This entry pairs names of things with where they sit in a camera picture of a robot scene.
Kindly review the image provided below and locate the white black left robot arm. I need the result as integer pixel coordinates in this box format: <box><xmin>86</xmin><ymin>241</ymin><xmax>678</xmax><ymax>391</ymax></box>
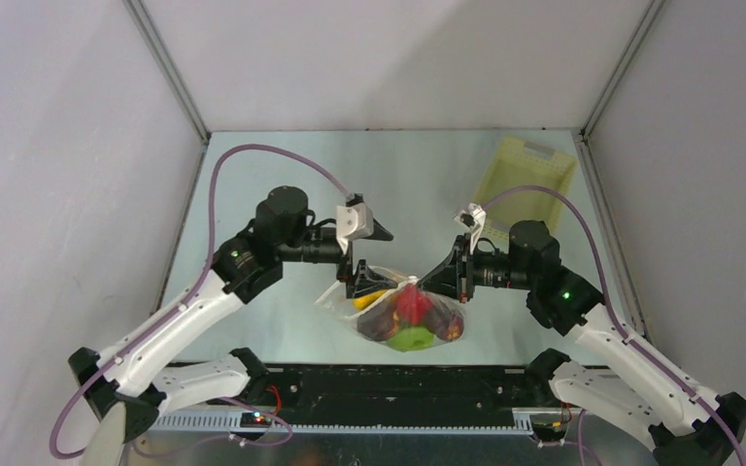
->
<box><xmin>68</xmin><ymin>186</ymin><xmax>393</xmax><ymax>444</ymax></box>

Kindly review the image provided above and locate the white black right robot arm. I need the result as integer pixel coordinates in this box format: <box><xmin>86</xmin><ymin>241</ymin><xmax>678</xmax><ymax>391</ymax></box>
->
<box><xmin>418</xmin><ymin>220</ymin><xmax>746</xmax><ymax>465</ymax></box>

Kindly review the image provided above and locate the dark purple toy fruit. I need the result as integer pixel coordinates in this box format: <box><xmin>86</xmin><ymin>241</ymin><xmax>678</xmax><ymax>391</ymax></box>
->
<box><xmin>356</xmin><ymin>302</ymin><xmax>402</xmax><ymax>343</ymax></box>

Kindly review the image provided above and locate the cream perforated plastic basket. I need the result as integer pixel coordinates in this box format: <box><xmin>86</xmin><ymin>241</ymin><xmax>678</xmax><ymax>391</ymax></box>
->
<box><xmin>473</xmin><ymin>135</ymin><xmax>579</xmax><ymax>236</ymax></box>

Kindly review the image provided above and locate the red toy pepper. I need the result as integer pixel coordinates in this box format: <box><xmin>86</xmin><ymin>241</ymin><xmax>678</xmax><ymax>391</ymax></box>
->
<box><xmin>394</xmin><ymin>283</ymin><xmax>432</xmax><ymax>326</ymax></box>

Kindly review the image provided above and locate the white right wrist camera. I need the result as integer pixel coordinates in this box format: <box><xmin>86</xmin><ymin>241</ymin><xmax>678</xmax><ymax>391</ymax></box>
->
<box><xmin>454</xmin><ymin>203</ymin><xmax>487</xmax><ymax>253</ymax></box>

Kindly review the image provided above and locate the clear zip top bag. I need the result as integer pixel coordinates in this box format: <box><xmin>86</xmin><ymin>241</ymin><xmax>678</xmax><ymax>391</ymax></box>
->
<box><xmin>315</xmin><ymin>265</ymin><xmax>465</xmax><ymax>352</ymax></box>

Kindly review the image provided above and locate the yellow toy banana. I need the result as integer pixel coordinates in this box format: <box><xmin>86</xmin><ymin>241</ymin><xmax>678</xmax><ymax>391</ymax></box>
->
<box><xmin>352</xmin><ymin>289</ymin><xmax>390</xmax><ymax>312</ymax></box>

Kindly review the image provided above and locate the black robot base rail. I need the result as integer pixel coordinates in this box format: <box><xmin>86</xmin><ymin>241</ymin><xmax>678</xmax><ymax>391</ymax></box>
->
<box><xmin>236</xmin><ymin>363</ymin><xmax>561</xmax><ymax>429</ymax></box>

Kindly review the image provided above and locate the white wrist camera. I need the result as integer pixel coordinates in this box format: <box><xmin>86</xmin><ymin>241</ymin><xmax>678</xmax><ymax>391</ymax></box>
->
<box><xmin>454</xmin><ymin>203</ymin><xmax>487</xmax><ymax>253</ymax></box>
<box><xmin>335</xmin><ymin>193</ymin><xmax>375</xmax><ymax>253</ymax></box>

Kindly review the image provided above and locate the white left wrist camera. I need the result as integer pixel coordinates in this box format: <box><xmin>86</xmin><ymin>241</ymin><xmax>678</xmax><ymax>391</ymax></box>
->
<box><xmin>335</xmin><ymin>193</ymin><xmax>375</xmax><ymax>253</ymax></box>

